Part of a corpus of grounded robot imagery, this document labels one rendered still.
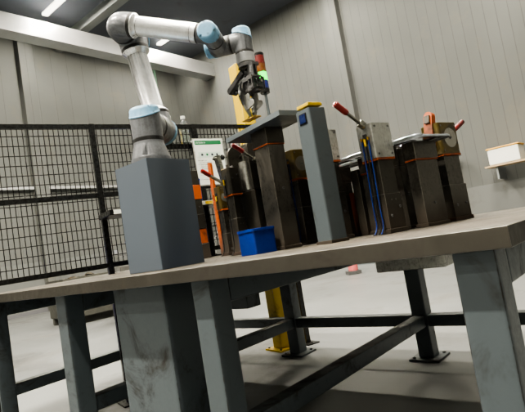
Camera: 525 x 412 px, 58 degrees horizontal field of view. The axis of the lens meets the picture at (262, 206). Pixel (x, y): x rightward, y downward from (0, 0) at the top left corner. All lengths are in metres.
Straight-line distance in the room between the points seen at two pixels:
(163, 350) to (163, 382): 0.11
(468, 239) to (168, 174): 1.15
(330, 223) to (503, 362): 0.70
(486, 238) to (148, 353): 1.21
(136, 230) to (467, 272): 1.19
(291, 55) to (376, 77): 2.41
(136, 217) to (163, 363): 0.52
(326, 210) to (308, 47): 10.56
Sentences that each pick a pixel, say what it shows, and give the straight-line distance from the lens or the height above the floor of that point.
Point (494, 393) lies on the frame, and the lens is 1.05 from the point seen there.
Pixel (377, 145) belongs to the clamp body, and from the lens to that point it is 1.58.
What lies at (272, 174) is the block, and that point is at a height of 0.97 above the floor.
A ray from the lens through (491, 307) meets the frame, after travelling 1.00.
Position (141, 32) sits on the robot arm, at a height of 1.61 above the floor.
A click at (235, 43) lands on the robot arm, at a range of 2.00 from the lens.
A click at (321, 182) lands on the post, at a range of 1.52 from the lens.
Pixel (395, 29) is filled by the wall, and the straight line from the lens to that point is 10.94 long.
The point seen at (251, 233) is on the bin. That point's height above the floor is 0.77.
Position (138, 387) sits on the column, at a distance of 1.87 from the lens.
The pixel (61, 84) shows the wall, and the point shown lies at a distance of 12.96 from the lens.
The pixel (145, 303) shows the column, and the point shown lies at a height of 0.60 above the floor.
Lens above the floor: 0.74
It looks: 4 degrees up
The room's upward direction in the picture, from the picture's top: 9 degrees counter-clockwise
